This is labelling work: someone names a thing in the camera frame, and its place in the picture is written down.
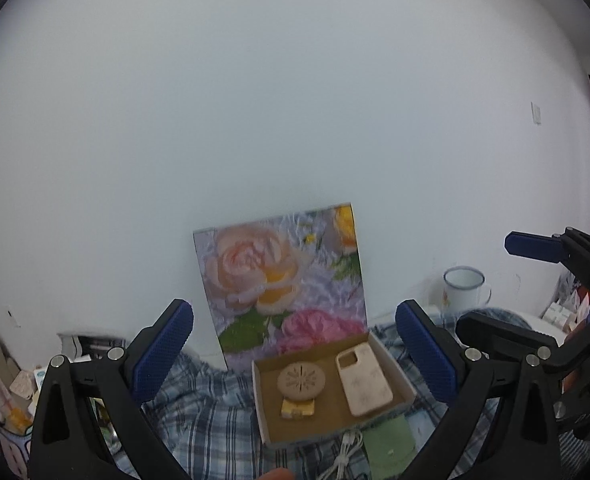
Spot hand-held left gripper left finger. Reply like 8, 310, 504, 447
29, 299, 194, 480

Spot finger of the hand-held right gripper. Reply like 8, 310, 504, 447
456, 310, 590, 366
505, 227, 590, 281

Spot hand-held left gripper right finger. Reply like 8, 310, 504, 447
395, 300, 560, 480

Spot beige phone case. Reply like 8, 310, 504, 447
336, 347, 394, 417

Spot green felt pouch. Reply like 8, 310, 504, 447
362, 416, 417, 480

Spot white charging cable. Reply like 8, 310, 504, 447
320, 430, 363, 480

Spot cardboard box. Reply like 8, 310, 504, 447
251, 332, 417, 448

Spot round beige vented case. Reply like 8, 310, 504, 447
276, 364, 328, 403

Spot gold foil snack packet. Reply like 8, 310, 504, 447
281, 397, 317, 421

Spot white enamel mug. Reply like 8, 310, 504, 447
443, 266, 492, 311

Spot small boxes on shelf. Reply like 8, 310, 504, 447
542, 270, 590, 336

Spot dark bag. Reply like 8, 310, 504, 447
58, 332, 131, 361

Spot blue plaid shirt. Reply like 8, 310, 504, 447
90, 310, 590, 480

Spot floral print board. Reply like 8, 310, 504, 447
193, 203, 368, 371

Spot pink cartoon box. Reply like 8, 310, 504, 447
10, 370, 38, 401

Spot purple cartoon print bag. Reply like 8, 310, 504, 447
0, 400, 32, 480

